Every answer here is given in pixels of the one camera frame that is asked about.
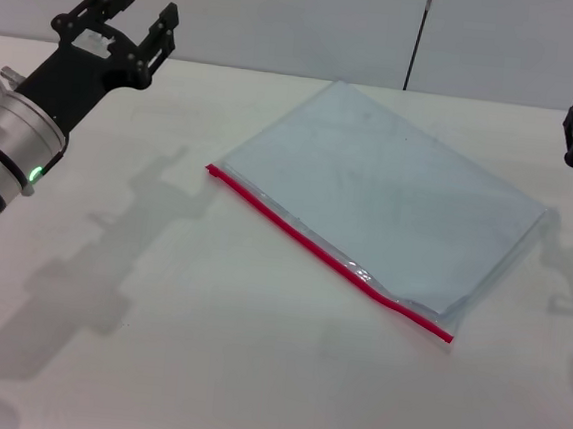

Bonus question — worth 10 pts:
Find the clear red-zip document bag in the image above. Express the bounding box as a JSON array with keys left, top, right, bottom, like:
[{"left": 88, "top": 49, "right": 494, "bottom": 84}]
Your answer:
[{"left": 190, "top": 69, "right": 560, "bottom": 366}]

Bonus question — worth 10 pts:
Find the thin dark wall strip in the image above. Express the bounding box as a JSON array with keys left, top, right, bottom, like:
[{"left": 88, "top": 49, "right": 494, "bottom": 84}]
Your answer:
[{"left": 403, "top": 0, "right": 436, "bottom": 93}]

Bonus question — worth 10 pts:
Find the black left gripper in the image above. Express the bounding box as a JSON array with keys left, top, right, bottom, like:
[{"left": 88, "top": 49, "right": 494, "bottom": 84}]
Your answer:
[{"left": 12, "top": 0, "right": 182, "bottom": 146}]

